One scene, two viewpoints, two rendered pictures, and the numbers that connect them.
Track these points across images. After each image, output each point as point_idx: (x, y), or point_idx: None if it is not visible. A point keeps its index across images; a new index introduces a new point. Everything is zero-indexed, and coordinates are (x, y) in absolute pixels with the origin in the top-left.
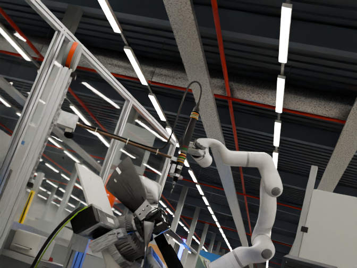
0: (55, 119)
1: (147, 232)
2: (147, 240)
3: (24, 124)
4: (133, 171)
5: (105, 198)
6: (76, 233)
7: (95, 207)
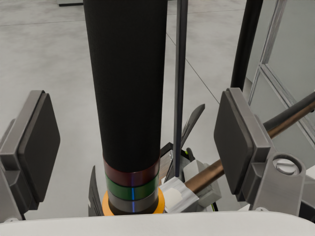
0: None
1: (92, 191)
2: (91, 200)
3: None
4: (183, 137)
5: None
6: None
7: (190, 165)
